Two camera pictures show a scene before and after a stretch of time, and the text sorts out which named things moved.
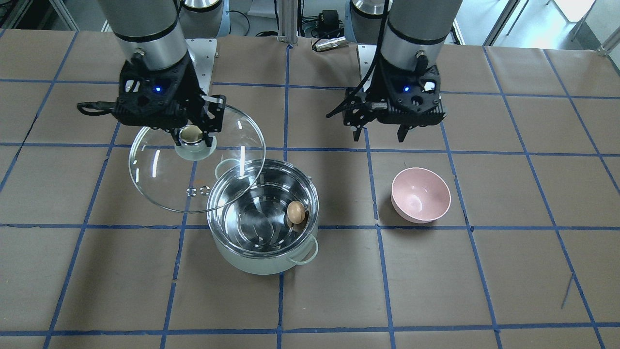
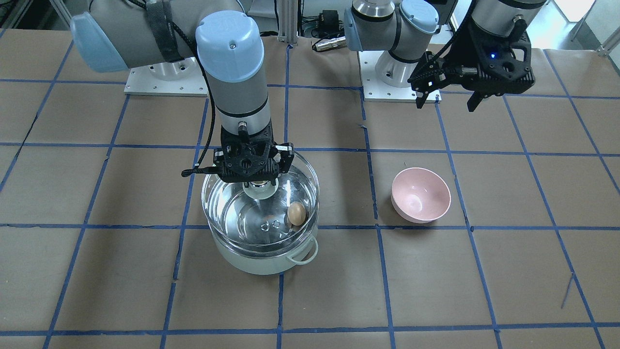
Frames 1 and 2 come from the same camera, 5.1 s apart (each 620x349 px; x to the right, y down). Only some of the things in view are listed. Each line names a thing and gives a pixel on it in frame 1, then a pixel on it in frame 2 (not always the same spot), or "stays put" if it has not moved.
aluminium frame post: (288, 13) stays put
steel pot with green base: (247, 218) stays put
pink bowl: (420, 195) stays put
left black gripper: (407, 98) -> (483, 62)
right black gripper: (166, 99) -> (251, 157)
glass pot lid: (195, 177) -> (264, 216)
